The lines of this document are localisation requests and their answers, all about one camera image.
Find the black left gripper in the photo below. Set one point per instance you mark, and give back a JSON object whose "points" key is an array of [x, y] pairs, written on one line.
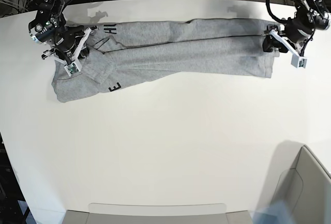
{"points": [[296, 34]]}

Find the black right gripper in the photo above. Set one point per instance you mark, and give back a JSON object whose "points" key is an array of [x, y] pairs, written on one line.
{"points": [[69, 45]]}

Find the grey T-shirt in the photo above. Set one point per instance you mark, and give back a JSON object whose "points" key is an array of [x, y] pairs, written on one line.
{"points": [[126, 54]]}

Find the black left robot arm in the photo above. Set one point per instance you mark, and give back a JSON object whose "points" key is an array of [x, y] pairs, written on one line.
{"points": [[310, 16]]}

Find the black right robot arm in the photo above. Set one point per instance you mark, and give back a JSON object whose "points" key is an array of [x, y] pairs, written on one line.
{"points": [[50, 27]]}

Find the grey bin at right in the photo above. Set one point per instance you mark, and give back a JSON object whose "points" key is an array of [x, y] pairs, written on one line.
{"points": [[302, 194]]}

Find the grey tray at bottom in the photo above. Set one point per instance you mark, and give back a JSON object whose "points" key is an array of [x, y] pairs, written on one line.
{"points": [[113, 213]]}

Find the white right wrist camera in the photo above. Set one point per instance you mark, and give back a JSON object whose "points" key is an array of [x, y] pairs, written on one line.
{"points": [[73, 68]]}

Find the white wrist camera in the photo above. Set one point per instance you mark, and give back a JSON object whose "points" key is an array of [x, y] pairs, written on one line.
{"points": [[73, 68], [298, 61]]}

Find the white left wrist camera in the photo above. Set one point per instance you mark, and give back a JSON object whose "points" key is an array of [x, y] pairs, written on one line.
{"points": [[298, 61]]}

